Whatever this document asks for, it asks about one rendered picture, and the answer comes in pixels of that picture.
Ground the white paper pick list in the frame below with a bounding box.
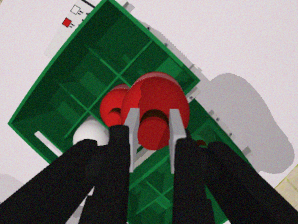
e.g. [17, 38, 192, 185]
[44, 0, 97, 59]

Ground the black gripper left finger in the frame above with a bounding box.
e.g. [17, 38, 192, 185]
[0, 108, 140, 224]

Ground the green bottle crate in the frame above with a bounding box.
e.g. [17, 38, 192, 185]
[7, 0, 201, 164]
[127, 98, 254, 224]

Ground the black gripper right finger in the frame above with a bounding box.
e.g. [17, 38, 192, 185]
[169, 109, 298, 224]

